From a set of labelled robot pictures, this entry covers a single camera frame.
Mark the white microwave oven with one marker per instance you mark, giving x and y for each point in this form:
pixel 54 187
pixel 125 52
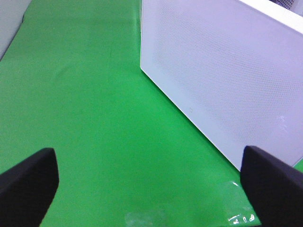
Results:
pixel 295 6

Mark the white microwave door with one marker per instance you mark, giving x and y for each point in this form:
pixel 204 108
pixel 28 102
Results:
pixel 233 67

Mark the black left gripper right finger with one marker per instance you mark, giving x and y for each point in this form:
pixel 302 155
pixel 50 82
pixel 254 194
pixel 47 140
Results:
pixel 273 188

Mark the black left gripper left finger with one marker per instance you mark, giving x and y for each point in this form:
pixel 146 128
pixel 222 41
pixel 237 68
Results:
pixel 28 189

